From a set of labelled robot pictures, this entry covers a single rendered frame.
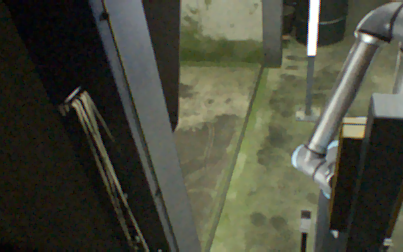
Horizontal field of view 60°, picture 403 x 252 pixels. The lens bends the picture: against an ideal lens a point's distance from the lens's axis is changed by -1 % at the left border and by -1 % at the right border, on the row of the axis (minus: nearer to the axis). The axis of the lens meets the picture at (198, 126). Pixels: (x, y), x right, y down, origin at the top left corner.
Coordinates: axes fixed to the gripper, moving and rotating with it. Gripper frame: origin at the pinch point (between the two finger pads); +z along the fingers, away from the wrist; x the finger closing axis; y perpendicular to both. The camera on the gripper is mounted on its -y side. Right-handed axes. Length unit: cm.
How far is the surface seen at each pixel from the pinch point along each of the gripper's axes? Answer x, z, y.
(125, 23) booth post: 47, 3, -61
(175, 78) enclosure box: 95, -116, 26
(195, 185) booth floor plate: 88, -98, 105
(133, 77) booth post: 47, 6, -50
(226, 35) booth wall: 103, -276, 71
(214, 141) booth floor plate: 86, -147, 105
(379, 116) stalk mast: 2, 20, -54
